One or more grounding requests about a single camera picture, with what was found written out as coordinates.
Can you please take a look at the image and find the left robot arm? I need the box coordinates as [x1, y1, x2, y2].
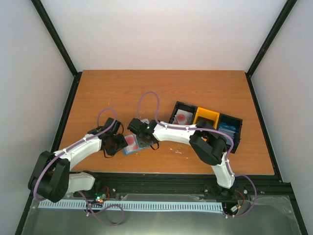
[28, 117, 128, 203]

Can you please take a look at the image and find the black card bin right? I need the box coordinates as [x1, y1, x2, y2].
[217, 113, 243, 153]

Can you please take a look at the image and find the light blue cable duct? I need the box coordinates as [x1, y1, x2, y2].
[38, 199, 223, 213]

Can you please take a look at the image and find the teal card holder wallet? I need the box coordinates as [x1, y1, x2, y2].
[122, 134, 148, 156]

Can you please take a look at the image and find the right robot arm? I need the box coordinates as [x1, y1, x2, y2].
[128, 118, 235, 189]

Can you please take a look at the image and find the purple cable loop front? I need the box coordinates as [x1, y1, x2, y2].
[79, 192, 125, 225]

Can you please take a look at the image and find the black front rail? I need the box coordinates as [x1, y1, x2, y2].
[83, 173, 295, 202]

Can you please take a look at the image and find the black frame post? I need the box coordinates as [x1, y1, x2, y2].
[31, 0, 78, 77]
[246, 0, 297, 79]

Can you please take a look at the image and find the black frame post right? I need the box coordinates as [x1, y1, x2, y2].
[246, 0, 297, 79]

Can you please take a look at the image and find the yellow card bin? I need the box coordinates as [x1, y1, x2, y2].
[193, 107, 220, 129]

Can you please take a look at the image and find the blue card stack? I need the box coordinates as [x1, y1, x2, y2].
[218, 122, 240, 145]

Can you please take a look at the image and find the electronics board with leds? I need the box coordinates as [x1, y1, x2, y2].
[95, 186, 110, 203]

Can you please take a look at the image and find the black frame post left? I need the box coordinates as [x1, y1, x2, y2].
[31, 0, 78, 77]

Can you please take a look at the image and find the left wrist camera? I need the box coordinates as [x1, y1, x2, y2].
[141, 118, 149, 125]

